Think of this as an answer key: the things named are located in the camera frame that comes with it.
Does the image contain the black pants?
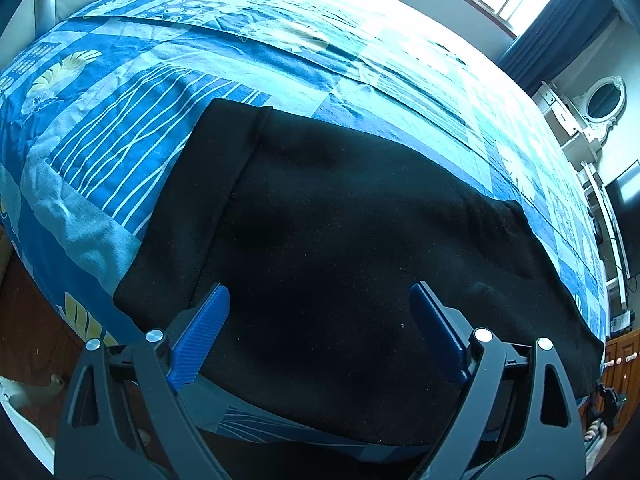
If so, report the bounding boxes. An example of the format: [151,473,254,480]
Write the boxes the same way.
[114,100,603,446]

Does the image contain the right hand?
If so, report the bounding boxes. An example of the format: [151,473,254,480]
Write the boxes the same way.
[584,419,608,474]

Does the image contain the brown wooden cabinet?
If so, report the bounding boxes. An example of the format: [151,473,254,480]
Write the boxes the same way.
[601,330,640,434]

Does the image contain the black flat television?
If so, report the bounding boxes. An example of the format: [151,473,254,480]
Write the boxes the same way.
[605,160,640,278]

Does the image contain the white ornate dresser with mirror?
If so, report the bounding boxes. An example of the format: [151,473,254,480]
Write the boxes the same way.
[533,76,627,171]

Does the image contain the blue patterned bed sheet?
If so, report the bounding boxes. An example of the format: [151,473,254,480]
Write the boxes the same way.
[1,0,608,344]

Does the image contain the dark blue curtain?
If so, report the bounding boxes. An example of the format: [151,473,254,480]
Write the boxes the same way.
[342,0,618,97]

